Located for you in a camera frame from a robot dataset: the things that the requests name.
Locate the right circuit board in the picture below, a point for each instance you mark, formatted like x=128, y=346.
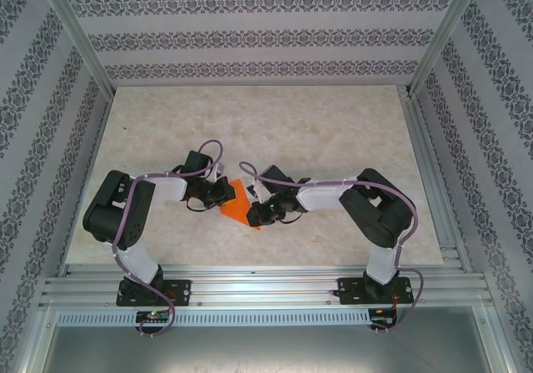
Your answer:
x=381, y=318

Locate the aluminium side rail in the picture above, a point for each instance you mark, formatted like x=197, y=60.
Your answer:
x=433, y=181
x=89, y=156

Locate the orange cloth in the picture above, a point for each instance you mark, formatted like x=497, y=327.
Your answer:
x=237, y=210

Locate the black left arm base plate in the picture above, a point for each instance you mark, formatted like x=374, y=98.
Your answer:
x=183, y=291

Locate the white left camera mount bracket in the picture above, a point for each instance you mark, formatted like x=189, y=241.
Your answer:
x=218, y=173

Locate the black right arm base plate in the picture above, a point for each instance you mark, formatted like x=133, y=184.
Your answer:
x=347, y=294

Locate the aluminium corner post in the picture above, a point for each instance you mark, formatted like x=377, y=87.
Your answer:
x=445, y=36
x=79, y=36

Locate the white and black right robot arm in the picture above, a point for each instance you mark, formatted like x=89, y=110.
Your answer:
x=320, y=197

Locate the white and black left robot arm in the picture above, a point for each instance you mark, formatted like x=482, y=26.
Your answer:
x=166, y=190

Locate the left circuit board green light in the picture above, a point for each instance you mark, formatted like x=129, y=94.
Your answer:
x=154, y=315

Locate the grey metal sheet panel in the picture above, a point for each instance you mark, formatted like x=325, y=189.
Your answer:
x=266, y=348

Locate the white right camera mount bracket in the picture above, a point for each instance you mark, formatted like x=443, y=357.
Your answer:
x=258, y=192

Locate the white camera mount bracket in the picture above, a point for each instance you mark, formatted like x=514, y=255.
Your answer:
x=258, y=192
x=218, y=173

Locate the aluminium front rail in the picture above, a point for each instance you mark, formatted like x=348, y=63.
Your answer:
x=258, y=283

